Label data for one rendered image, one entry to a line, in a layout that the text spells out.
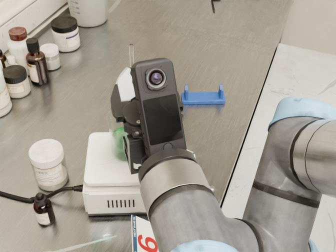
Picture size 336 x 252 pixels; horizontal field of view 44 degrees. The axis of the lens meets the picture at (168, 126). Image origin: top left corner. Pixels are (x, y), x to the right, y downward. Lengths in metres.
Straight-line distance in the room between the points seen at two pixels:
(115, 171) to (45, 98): 0.36
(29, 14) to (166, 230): 0.90
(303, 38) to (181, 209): 1.77
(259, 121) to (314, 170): 0.55
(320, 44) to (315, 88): 1.07
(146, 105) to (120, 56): 0.66
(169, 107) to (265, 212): 0.16
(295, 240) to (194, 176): 0.12
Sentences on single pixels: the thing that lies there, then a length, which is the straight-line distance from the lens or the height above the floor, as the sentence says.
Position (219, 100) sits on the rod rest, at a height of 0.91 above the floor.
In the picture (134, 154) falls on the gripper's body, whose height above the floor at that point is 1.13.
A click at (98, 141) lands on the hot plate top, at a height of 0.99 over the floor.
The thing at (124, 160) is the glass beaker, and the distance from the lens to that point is 0.71.
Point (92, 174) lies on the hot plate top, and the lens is 0.70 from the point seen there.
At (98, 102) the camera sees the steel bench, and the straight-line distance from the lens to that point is 0.97.
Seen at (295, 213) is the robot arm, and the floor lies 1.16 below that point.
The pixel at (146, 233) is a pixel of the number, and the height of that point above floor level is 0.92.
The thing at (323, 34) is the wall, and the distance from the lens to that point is 2.12.
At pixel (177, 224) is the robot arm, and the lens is 0.41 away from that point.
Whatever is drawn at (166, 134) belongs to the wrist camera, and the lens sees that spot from 0.48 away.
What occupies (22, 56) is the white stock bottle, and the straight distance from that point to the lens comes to 1.05.
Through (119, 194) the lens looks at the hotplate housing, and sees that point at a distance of 0.70.
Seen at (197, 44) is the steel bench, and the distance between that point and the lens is 1.18.
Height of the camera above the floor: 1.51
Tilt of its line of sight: 43 degrees down
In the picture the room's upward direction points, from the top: 2 degrees clockwise
